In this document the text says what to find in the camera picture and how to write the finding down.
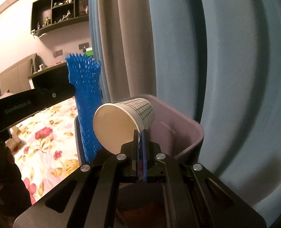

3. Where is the dark wall shelf unit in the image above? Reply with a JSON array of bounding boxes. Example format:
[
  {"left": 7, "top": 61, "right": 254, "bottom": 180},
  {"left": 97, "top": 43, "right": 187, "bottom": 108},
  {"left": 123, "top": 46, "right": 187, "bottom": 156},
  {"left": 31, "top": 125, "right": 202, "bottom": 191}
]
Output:
[{"left": 30, "top": 0, "right": 89, "bottom": 37}]

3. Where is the grey upholstered headboard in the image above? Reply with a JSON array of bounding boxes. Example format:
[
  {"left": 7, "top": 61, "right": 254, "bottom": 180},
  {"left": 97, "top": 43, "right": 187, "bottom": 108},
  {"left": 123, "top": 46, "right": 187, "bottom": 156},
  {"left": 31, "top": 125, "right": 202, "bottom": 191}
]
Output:
[{"left": 0, "top": 53, "right": 38, "bottom": 97}]

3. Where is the green box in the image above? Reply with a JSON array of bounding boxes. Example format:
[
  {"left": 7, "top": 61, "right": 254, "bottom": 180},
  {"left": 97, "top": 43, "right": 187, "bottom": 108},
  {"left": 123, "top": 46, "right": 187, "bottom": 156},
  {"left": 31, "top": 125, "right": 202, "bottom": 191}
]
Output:
[{"left": 85, "top": 47, "right": 93, "bottom": 57}]

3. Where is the white grid paper cup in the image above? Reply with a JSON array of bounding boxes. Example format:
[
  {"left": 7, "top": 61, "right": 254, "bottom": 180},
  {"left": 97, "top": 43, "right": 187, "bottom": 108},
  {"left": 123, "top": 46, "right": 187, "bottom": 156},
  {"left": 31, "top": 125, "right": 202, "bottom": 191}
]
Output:
[{"left": 93, "top": 98, "right": 154, "bottom": 154}]

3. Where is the dark wooden desk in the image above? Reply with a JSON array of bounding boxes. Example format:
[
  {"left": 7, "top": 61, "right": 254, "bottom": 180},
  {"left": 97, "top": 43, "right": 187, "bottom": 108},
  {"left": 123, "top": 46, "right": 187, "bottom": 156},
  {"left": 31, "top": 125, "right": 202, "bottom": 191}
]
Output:
[{"left": 28, "top": 62, "right": 69, "bottom": 89}]

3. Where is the purple plastic trash bin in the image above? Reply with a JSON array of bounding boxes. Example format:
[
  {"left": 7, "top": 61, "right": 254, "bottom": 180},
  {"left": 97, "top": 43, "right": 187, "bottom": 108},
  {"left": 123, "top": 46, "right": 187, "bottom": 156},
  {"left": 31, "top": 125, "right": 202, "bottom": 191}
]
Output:
[{"left": 75, "top": 95, "right": 204, "bottom": 165}]

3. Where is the blue and grey curtain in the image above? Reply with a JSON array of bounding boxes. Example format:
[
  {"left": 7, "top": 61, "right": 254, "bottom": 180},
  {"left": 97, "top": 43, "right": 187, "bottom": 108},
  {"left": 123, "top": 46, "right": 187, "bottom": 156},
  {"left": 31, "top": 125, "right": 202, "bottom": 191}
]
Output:
[{"left": 89, "top": 0, "right": 281, "bottom": 227}]

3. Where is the floral bed sheet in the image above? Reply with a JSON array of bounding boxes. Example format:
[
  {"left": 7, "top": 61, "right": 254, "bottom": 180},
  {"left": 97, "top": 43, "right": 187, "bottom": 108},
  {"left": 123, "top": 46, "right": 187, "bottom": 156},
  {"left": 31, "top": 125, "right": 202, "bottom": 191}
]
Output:
[{"left": 6, "top": 97, "right": 80, "bottom": 203}]

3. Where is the blue foam net sleeve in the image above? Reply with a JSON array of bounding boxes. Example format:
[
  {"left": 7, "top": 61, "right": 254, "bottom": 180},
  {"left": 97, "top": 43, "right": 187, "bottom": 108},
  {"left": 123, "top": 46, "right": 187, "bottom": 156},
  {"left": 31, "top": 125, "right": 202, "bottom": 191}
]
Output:
[{"left": 66, "top": 54, "right": 102, "bottom": 163}]

